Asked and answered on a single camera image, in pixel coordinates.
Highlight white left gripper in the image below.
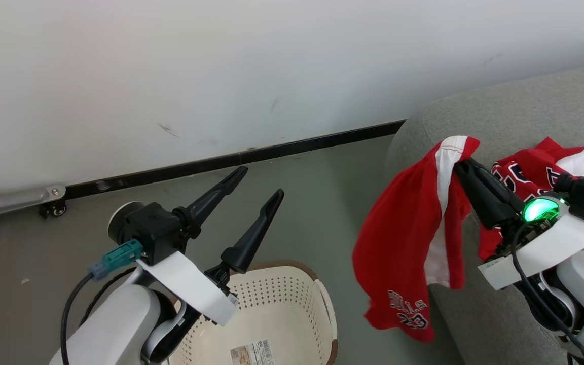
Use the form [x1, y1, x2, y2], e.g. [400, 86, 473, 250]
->
[137, 165, 285, 326]

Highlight grey metal partition bracket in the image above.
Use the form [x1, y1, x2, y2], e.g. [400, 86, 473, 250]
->
[0, 183, 67, 219]

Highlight red basketball jersey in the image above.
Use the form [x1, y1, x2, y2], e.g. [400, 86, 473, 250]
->
[477, 136, 584, 262]

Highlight small black caster wheel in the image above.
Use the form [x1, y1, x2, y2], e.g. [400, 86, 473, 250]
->
[38, 200, 67, 219]

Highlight black baseboard strip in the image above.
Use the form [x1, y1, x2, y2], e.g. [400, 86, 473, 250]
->
[64, 119, 407, 200]

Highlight red shorts with white stripe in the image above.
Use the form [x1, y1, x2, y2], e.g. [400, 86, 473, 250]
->
[351, 135, 481, 344]

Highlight grey fabric sofa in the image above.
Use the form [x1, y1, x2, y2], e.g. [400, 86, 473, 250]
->
[384, 61, 584, 365]

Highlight cream perforated laundry basket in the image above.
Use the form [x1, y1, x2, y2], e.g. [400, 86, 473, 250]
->
[162, 260, 339, 365]

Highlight paper label inside basket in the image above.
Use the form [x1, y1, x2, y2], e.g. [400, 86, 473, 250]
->
[229, 338, 276, 365]

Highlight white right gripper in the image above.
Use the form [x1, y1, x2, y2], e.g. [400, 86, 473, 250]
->
[453, 158, 584, 291]

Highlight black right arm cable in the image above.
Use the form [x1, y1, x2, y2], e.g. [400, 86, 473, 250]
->
[510, 222, 584, 365]

